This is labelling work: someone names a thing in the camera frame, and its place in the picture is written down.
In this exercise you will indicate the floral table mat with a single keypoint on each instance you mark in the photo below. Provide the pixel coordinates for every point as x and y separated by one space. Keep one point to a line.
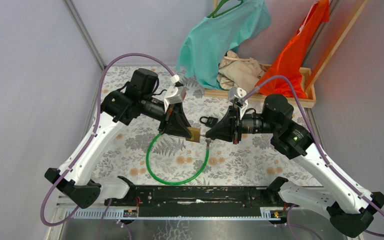
252 162

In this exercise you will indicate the green clothes hanger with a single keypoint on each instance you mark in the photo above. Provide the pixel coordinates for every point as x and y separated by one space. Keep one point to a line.
221 7

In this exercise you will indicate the brass padlock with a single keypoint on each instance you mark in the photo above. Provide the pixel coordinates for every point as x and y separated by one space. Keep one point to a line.
195 134

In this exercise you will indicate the black head keys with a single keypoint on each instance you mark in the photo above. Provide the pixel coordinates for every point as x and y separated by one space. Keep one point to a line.
208 142

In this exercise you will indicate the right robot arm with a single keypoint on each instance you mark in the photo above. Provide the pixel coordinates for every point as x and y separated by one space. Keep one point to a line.
348 206

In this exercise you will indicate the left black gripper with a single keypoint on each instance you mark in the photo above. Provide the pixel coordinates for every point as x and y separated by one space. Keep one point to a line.
175 121

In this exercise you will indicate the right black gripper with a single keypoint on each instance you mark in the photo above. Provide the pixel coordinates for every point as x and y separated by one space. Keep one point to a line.
227 128

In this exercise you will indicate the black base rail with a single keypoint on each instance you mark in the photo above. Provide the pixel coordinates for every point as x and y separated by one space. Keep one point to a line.
232 202

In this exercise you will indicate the beige crumpled cloth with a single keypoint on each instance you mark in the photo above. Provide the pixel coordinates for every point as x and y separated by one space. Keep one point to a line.
239 72

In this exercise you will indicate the orange t-shirt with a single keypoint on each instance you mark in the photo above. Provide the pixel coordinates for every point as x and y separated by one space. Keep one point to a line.
290 60

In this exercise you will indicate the wooden rack pole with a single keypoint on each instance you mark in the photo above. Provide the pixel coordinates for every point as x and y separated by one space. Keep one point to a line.
335 42

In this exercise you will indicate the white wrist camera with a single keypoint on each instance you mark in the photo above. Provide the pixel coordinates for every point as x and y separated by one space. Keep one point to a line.
174 95
236 96

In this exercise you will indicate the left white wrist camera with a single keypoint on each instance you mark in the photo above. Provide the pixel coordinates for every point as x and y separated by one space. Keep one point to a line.
174 95

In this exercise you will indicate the black padlock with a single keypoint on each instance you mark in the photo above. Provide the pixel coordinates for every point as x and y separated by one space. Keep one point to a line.
208 121

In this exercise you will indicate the aluminium corner post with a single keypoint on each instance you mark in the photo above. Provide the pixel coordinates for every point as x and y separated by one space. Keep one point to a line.
81 27

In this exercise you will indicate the teal t-shirt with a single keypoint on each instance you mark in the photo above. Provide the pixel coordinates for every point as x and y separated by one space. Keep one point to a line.
207 43

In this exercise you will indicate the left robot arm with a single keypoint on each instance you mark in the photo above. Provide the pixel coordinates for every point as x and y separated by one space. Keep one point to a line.
74 177

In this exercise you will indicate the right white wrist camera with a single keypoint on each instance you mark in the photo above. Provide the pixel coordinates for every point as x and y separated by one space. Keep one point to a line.
236 96

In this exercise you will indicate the green cable lock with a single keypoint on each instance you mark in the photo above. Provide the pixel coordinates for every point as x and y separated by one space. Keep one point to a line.
174 161

